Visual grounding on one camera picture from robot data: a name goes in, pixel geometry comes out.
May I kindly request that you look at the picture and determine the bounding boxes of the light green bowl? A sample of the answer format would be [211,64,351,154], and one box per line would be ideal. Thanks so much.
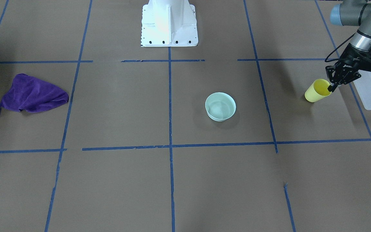
[205,92,236,122]

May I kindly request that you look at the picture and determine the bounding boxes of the yellow plastic cup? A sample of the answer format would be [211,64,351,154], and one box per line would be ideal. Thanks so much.
[304,78,331,102]

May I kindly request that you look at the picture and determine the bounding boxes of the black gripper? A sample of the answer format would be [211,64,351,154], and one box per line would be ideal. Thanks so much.
[326,43,371,92]

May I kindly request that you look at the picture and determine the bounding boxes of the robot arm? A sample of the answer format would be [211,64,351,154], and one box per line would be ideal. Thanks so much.
[325,0,371,92]

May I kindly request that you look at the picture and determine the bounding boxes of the purple cloth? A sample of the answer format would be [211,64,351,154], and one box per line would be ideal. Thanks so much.
[0,73,69,115]

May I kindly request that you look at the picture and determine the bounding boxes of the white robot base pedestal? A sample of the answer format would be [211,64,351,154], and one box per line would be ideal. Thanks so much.
[140,0,199,47]

